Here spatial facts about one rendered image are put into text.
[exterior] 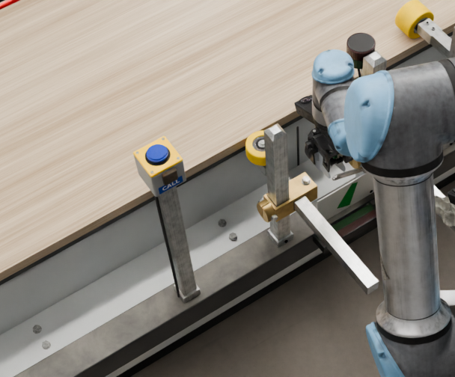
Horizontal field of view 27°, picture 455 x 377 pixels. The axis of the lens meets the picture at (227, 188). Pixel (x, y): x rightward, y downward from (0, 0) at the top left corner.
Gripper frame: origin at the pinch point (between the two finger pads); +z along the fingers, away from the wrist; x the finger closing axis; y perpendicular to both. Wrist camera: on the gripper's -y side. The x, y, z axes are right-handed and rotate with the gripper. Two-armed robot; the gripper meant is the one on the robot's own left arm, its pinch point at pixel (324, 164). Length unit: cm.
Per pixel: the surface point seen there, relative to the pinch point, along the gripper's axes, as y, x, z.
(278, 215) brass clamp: -1.7, -10.6, 14.2
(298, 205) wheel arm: -0.9, -6.0, 12.3
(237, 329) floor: -19, -17, 98
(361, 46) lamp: -10.8, 15.2, -18.3
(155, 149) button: -3.8, -34.6, -25.4
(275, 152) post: -3.0, -10.1, -8.3
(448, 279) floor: -2, 48, 98
